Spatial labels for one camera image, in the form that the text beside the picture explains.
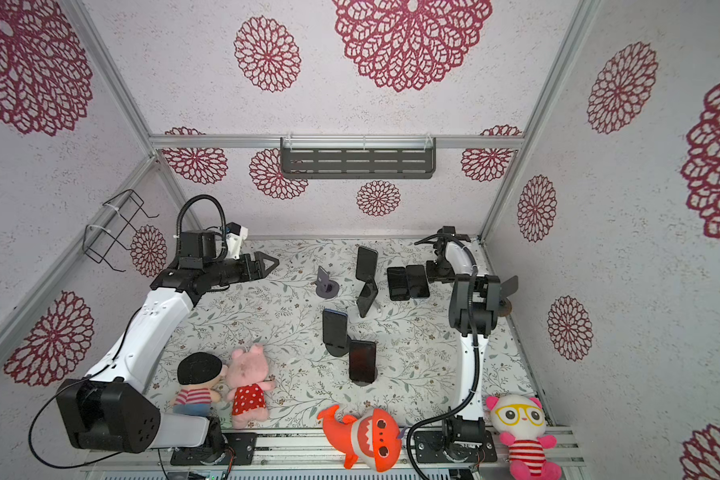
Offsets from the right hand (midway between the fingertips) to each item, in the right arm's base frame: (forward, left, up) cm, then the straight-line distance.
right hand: (440, 274), depth 106 cm
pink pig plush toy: (-39, +57, +5) cm, 70 cm away
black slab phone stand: (-30, +34, -1) cm, 45 cm away
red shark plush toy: (-54, +23, +7) cm, 59 cm away
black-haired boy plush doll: (-41, +69, +6) cm, 81 cm away
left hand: (-18, +52, +23) cm, 60 cm away
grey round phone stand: (-9, +40, +3) cm, 41 cm away
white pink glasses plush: (-48, -12, +4) cm, 50 cm away
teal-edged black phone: (-3, +26, +8) cm, 28 cm away
